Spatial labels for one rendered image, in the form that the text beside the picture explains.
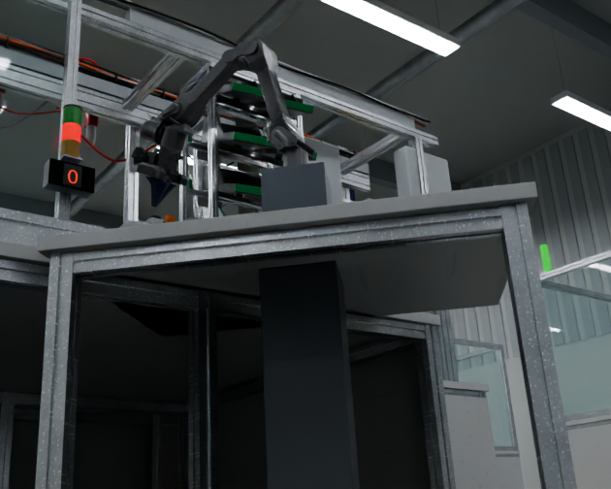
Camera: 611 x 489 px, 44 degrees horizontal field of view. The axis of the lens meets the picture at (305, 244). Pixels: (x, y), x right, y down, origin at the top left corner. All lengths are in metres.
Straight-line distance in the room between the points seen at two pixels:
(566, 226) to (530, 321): 10.26
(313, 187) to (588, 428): 4.26
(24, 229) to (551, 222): 10.49
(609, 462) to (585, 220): 6.27
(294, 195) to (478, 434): 1.95
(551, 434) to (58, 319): 0.86
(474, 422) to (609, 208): 8.15
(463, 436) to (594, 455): 2.45
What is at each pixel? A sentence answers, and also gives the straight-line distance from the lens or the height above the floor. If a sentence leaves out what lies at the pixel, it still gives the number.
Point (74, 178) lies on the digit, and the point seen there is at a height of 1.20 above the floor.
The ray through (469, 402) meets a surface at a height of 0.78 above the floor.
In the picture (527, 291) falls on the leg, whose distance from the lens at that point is 1.30.
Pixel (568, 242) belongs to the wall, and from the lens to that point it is 11.46.
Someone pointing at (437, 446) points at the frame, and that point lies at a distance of 2.05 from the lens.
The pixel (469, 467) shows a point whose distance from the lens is 3.26.
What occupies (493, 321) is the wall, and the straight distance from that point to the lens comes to 12.12.
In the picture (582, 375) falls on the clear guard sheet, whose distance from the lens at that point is 5.69.
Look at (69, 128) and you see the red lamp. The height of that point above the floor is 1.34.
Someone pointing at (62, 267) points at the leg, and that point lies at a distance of 1.45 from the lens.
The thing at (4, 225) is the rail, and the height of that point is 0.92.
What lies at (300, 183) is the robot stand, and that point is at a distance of 1.60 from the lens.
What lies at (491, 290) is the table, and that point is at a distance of 1.85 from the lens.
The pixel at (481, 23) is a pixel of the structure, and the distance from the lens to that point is 7.98.
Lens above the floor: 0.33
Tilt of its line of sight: 20 degrees up
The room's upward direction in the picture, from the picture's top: 4 degrees counter-clockwise
